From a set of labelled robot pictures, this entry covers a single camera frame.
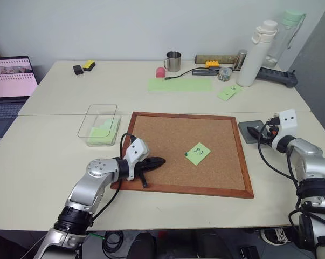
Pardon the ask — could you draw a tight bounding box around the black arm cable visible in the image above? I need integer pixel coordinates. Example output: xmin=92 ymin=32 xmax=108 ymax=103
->
xmin=257 ymin=120 xmax=303 ymax=230
xmin=89 ymin=132 xmax=137 ymax=224

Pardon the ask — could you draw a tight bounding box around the grey usb hub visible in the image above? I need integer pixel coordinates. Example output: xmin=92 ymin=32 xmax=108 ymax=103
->
xmin=192 ymin=67 xmax=220 ymax=77

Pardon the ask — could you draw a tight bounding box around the long green paper strip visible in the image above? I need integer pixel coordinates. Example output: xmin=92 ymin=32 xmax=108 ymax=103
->
xmin=147 ymin=77 xmax=215 ymax=92

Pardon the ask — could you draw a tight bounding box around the clear bottle with green lid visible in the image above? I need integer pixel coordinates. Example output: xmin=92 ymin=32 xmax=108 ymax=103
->
xmin=262 ymin=9 xmax=307 ymax=69

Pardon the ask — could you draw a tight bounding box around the clear plastic box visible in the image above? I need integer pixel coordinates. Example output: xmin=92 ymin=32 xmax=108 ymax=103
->
xmin=77 ymin=104 xmax=122 ymax=147

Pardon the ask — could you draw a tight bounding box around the stack of green notes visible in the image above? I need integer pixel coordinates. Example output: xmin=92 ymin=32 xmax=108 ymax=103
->
xmin=87 ymin=115 xmax=121 ymax=145

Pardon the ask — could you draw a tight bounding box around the black coiled cable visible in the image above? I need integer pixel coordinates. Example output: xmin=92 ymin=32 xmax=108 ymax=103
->
xmin=101 ymin=230 xmax=126 ymax=257

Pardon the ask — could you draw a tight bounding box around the yellow and black eraser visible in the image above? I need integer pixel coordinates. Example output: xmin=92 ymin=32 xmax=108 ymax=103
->
xmin=82 ymin=59 xmax=97 ymax=72

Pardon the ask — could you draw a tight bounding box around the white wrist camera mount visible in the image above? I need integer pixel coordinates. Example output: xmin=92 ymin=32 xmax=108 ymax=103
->
xmin=271 ymin=108 xmax=299 ymax=152
xmin=123 ymin=138 xmax=151 ymax=181

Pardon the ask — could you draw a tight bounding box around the green handwritten sticky note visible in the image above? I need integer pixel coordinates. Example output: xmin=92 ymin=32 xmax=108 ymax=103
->
xmin=184 ymin=142 xmax=212 ymax=166

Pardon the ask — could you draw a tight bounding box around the silver metal cylinder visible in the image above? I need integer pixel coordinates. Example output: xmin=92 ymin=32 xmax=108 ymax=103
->
xmin=232 ymin=49 xmax=248 ymax=72

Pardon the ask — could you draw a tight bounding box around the small jar of pushpins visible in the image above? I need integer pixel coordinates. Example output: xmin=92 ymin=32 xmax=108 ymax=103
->
xmin=217 ymin=67 xmax=232 ymax=82

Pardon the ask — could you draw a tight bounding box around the small black block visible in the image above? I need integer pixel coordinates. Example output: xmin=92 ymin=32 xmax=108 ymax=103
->
xmin=72 ymin=64 xmax=85 ymax=77

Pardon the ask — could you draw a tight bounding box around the steel mug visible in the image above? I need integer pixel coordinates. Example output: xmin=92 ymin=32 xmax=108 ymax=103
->
xmin=163 ymin=51 xmax=183 ymax=73

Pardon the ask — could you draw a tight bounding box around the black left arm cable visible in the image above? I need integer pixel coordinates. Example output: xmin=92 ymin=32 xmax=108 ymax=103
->
xmin=89 ymin=132 xmax=137 ymax=224

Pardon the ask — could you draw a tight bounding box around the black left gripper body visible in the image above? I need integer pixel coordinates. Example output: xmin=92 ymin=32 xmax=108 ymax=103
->
xmin=134 ymin=156 xmax=155 ymax=180

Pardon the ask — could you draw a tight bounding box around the green note with small marks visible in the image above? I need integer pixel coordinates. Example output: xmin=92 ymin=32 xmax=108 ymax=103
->
xmin=217 ymin=85 xmax=245 ymax=103

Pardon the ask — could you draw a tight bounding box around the wood framed cork board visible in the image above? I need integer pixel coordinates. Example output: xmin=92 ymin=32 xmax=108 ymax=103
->
xmin=110 ymin=111 xmax=255 ymax=200

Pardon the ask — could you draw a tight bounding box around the white water bottle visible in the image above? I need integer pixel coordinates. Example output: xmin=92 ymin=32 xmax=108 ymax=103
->
xmin=236 ymin=19 xmax=279 ymax=88

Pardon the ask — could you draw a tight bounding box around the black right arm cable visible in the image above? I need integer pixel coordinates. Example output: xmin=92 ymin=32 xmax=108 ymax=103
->
xmin=257 ymin=120 xmax=303 ymax=230

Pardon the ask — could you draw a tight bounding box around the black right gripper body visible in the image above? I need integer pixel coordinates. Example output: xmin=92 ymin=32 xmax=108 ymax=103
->
xmin=260 ymin=118 xmax=281 ymax=147

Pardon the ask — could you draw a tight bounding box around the black power strip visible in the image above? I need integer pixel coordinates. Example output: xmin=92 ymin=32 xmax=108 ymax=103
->
xmin=255 ymin=66 xmax=299 ymax=89

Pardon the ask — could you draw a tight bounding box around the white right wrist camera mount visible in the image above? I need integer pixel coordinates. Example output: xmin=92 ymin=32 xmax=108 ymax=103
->
xmin=271 ymin=108 xmax=299 ymax=152

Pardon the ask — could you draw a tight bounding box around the dark rounded shape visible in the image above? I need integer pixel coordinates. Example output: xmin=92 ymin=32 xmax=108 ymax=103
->
xmin=126 ymin=231 xmax=155 ymax=259

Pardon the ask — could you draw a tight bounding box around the open laptop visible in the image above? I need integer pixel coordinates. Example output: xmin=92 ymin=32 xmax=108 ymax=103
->
xmin=0 ymin=56 xmax=39 ymax=157

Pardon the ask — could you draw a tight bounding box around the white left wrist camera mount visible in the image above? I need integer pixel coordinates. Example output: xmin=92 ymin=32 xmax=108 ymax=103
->
xmin=123 ymin=138 xmax=151 ymax=181

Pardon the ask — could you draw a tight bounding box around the black and white shoe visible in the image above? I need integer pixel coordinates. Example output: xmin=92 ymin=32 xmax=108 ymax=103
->
xmin=260 ymin=228 xmax=290 ymax=245

